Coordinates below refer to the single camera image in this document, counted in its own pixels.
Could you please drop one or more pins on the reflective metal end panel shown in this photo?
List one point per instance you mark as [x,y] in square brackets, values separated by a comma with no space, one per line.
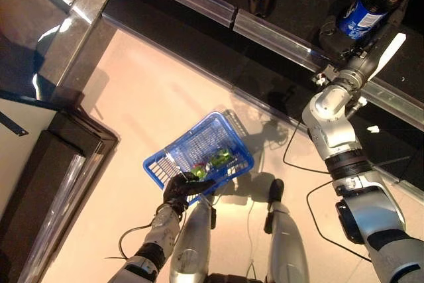
[33,14]

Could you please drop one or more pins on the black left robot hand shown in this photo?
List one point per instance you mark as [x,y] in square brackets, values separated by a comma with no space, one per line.
[179,190]

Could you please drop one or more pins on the black base shelf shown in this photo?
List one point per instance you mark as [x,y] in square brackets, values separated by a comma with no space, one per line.
[232,64]

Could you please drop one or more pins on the silver left robot leg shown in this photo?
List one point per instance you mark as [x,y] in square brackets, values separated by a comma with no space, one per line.
[190,246]

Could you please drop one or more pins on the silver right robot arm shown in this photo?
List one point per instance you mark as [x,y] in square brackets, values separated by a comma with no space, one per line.
[331,124]

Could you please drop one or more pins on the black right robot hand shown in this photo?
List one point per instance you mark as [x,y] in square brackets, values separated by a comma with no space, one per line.
[361,61]

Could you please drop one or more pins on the silver robot leg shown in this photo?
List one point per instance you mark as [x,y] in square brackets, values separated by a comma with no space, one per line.
[288,246]
[190,246]

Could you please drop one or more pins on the dark display cabinet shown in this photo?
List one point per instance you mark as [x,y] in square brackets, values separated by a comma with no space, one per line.
[49,170]

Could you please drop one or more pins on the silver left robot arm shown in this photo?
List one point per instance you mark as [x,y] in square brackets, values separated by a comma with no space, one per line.
[159,230]

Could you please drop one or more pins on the dark robot waist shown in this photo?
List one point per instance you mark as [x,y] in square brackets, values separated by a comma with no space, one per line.
[235,279]

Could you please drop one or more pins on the silver right robot leg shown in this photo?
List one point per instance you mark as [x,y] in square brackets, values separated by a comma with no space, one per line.
[288,246]

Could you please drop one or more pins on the blue plastic shopping basket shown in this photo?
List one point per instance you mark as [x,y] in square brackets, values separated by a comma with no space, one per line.
[159,177]

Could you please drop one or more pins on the green bottle in basket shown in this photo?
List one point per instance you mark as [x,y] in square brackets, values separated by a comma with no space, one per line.
[220,158]

